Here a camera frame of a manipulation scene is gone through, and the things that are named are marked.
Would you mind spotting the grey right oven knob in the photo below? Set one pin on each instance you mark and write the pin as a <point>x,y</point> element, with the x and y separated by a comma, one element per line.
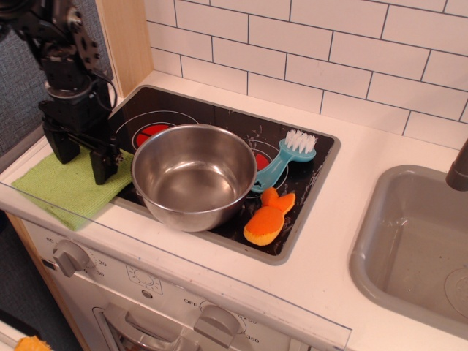
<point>218,325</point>

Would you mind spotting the wooden side post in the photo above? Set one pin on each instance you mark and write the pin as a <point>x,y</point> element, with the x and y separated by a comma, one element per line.
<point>128,45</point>

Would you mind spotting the blue dish brush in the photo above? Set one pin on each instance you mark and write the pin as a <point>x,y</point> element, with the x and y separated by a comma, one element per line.
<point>297,146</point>

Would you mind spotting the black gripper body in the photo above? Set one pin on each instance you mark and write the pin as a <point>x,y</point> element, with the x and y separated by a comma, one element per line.
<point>83,114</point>

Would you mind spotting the orange object bottom left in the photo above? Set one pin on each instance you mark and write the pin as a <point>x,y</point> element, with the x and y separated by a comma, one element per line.
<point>32,343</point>

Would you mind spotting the green cloth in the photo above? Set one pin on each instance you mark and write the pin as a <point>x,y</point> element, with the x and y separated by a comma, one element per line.
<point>69,192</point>

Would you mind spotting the oven door handle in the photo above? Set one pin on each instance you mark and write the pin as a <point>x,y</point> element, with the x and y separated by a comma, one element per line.
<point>154,325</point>

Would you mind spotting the stainless steel bowl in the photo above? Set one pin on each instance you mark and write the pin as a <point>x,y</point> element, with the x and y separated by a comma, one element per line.
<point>194,177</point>

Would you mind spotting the black toy stovetop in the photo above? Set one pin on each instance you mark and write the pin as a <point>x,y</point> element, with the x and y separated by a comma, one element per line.
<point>148,111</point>

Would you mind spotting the orange plush fish toy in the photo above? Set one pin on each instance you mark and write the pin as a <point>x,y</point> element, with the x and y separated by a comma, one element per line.
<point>268,221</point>

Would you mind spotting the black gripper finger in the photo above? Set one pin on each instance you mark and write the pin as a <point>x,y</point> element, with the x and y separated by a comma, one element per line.
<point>104,164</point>
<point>64,149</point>

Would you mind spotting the grey faucet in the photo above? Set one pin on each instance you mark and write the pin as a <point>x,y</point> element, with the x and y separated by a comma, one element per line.
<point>457,176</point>

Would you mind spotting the grey plastic sink basin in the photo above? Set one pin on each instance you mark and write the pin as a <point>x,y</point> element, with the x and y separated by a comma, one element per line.
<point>410,255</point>

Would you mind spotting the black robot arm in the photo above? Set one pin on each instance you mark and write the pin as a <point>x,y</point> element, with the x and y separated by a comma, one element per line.
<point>57,38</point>

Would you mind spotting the grey left timer knob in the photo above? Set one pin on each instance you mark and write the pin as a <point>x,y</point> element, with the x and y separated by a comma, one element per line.
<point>70,257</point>

